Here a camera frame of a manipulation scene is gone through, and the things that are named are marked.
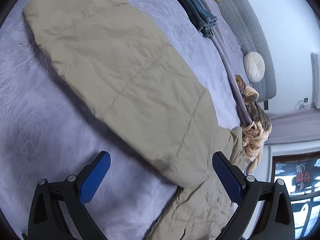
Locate folded blue jeans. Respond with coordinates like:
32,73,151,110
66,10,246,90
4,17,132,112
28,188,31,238
178,0,217,38

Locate grey quilted headboard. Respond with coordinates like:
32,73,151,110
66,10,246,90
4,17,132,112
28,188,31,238
215,0,277,102

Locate purple bed blanket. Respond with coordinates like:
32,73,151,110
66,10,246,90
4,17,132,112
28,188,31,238
1,0,240,239

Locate brown and cream striped garment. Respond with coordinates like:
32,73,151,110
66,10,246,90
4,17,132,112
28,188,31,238
235,75,272,174

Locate beige puffer coat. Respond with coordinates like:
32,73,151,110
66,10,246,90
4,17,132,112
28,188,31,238
23,0,247,239

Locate round white cushion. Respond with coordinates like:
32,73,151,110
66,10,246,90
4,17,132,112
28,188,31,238
244,51,265,83

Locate dark framed window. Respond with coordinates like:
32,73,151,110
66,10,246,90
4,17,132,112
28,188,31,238
271,152,319,239

